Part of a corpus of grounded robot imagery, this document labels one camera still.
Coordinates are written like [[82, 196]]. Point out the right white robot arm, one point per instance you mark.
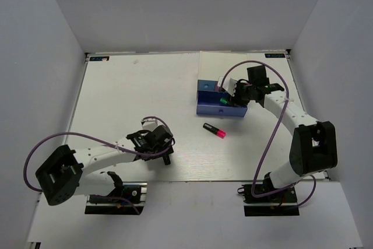
[[313, 147]]

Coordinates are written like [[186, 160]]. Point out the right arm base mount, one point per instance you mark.
[[280, 204]]

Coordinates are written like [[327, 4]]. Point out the orange cap highlighter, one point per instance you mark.
[[166, 159]]

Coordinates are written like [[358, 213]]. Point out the pink cap highlighter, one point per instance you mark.
[[221, 134]]

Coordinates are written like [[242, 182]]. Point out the white drawer organizer box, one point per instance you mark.
[[213, 65]]

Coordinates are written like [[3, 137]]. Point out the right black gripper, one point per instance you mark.
[[236, 100]]

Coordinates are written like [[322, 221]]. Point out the green cap highlighter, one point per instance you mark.
[[227, 102]]

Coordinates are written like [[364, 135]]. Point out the corner label sticker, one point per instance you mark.
[[99, 58], [275, 55]]

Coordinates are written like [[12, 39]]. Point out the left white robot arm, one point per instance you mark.
[[68, 172]]

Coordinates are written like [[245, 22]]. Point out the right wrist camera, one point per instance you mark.
[[229, 85]]

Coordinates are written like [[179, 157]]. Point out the right corner label sticker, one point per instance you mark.
[[275, 55]]

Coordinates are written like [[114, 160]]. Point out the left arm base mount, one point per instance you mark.
[[128, 200]]

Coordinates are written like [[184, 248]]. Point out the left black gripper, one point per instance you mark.
[[168, 151]]

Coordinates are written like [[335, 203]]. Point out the small light blue drawer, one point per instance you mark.
[[206, 85]]

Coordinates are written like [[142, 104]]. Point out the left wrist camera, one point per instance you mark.
[[149, 124]]

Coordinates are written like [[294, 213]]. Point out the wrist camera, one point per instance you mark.
[[149, 124], [229, 85]]

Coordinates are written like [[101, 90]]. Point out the pink drawer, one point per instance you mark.
[[218, 88]]

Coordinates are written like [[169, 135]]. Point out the wide blue bottom drawer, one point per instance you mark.
[[208, 103]]

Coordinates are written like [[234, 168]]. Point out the left corner label sticker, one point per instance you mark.
[[99, 58]]

